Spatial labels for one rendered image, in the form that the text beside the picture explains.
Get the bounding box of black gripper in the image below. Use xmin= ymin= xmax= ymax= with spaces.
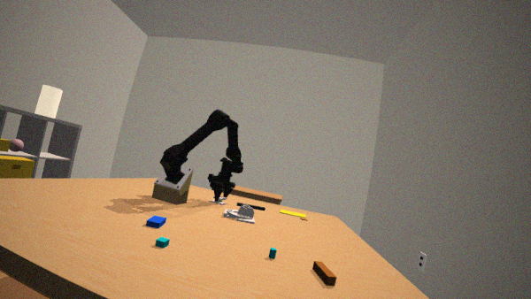
xmin=210 ymin=171 xmax=235 ymax=202

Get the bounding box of blue rectangular block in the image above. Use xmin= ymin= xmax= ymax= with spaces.
xmin=146 ymin=215 xmax=166 ymax=228

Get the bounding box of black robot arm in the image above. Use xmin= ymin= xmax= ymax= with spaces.
xmin=160 ymin=110 xmax=243 ymax=185

